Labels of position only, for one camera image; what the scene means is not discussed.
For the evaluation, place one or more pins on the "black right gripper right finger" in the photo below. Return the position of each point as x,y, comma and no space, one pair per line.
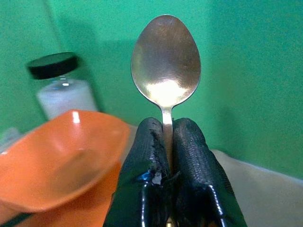
196,165

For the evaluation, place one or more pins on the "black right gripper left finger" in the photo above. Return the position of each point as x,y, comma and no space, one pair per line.
139,165

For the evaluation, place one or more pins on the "silver metal spoon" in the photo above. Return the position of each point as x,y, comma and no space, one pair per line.
165,61

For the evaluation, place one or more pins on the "orange plastic bowl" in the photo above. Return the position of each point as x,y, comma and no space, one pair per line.
59,160

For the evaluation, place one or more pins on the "glass jar with black lid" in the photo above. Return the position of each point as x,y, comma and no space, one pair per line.
61,85

